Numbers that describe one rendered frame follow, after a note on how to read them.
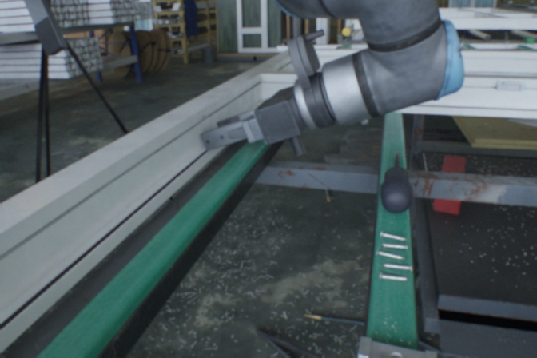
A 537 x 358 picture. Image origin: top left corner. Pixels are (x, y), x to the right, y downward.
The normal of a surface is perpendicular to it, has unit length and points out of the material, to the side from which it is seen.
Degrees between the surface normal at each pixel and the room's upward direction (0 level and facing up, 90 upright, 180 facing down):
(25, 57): 90
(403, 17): 106
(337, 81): 62
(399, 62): 113
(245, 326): 0
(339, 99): 90
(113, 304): 0
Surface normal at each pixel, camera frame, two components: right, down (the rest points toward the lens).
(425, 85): -0.12, 0.66
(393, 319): -0.04, -0.93
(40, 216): 0.96, 0.07
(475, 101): -0.27, 0.36
